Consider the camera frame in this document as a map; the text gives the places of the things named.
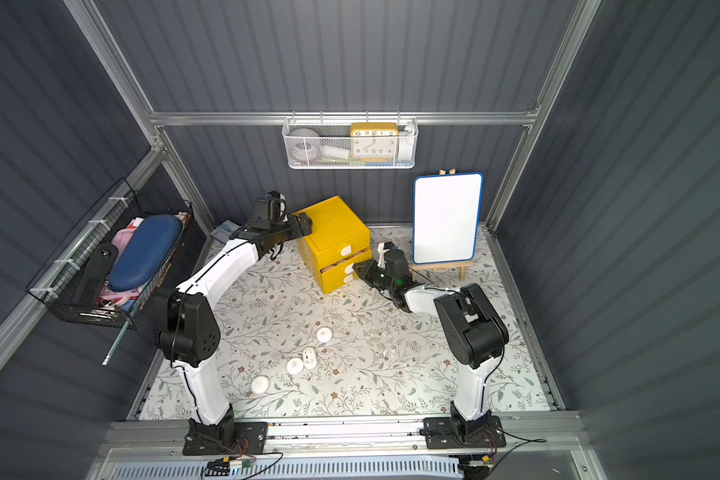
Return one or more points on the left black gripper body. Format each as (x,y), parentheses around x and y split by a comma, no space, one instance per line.
(300,224)

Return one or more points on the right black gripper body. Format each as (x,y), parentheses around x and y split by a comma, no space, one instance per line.
(366,271)

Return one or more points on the yellow three-drawer cabinet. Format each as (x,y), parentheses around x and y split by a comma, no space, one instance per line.
(337,233)

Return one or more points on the white earphone case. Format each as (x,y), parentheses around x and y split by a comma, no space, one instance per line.
(309,358)
(294,366)
(324,335)

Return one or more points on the white earphone case isolated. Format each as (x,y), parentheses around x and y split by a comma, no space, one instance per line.
(260,385)

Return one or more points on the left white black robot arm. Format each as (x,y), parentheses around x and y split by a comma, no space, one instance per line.
(188,333)

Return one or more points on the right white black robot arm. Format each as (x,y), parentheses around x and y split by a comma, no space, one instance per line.
(474,331)

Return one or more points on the small wooden easel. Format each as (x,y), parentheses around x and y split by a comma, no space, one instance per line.
(450,269)

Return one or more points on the white tape roll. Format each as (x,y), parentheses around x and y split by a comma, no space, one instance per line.
(303,145)

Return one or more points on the yellow alarm clock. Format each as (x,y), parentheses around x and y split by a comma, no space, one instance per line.
(374,141)

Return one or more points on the blue oval case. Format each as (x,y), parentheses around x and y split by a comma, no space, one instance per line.
(151,241)

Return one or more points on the pink items in basket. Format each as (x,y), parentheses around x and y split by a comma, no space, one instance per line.
(109,299)

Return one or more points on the black object in basket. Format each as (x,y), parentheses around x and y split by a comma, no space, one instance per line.
(99,265)

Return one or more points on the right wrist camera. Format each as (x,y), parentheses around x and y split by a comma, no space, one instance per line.
(382,249)

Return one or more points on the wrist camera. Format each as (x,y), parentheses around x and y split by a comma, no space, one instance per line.
(382,249)
(277,206)

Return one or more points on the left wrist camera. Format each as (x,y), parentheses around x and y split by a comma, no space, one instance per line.
(277,206)

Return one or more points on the white wire wall basket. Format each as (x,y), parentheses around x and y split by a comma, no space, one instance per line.
(335,146)

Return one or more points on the white board blue frame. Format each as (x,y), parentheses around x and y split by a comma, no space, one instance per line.
(447,218)

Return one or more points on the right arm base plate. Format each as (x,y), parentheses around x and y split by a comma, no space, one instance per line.
(442,433)

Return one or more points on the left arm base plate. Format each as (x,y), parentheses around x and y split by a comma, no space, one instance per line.
(225,439)

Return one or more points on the black wire side basket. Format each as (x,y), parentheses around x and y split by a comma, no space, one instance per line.
(56,287)

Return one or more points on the aluminium front rail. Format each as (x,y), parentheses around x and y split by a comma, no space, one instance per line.
(352,436)

